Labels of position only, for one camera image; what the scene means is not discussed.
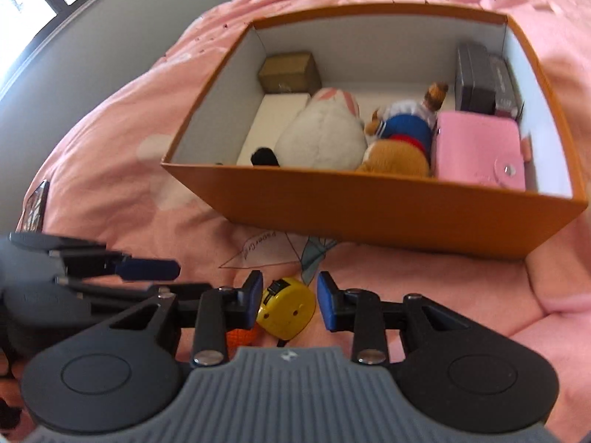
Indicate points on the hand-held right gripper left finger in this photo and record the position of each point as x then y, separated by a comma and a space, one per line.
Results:
253, 295

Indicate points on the orange round toy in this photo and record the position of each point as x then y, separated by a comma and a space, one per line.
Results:
240, 338

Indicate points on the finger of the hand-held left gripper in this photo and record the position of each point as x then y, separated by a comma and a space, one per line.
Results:
147, 270
120, 295

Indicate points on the gold gift box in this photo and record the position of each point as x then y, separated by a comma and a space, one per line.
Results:
286, 71

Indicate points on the pink printed blanket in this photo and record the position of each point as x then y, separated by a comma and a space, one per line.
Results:
115, 124

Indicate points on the pink snap wallet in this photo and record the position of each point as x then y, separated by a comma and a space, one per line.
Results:
471, 147

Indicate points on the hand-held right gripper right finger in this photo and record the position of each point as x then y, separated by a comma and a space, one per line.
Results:
325, 300

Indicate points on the dark grey box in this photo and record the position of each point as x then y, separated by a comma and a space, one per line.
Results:
475, 78

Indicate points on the grey pink packet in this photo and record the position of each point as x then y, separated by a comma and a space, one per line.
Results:
505, 87

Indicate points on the white box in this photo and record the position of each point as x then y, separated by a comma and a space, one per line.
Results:
272, 120

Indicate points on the white plush toy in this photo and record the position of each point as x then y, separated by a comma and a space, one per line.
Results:
318, 138

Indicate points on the person's left hand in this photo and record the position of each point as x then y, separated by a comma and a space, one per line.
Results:
9, 378

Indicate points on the orange cardboard box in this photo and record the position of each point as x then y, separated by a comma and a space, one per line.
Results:
369, 207

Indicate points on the yellow tape measure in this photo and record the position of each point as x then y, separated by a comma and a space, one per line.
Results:
286, 311

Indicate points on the dark flat device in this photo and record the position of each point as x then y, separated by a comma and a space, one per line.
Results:
34, 207

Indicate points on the sailor plush toy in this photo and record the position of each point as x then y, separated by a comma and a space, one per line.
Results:
406, 129

